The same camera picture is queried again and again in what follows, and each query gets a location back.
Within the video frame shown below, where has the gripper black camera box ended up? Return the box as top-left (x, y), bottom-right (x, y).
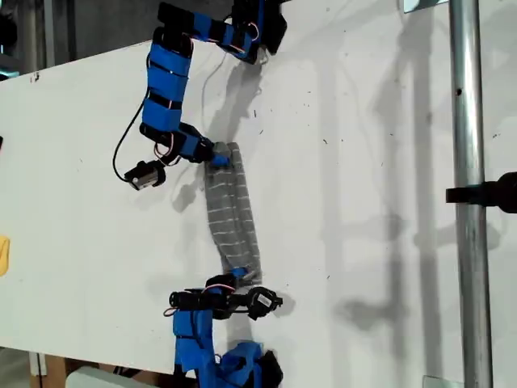
top-left (123, 160), bottom-right (167, 192)
top-left (244, 285), bottom-right (284, 321)

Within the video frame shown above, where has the wooden table leg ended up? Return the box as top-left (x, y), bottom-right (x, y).
top-left (44, 354), bottom-right (70, 388)

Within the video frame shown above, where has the black clamp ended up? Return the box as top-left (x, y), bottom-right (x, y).
top-left (445, 171), bottom-right (517, 215)

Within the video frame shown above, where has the yellow object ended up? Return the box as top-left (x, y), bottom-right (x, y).
top-left (0, 235), bottom-right (11, 278)

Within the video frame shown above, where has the grey white striped towel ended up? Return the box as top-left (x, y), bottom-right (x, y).
top-left (200, 141), bottom-right (264, 286)

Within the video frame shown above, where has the steel post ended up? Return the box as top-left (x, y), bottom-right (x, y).
top-left (448, 0), bottom-right (494, 388)

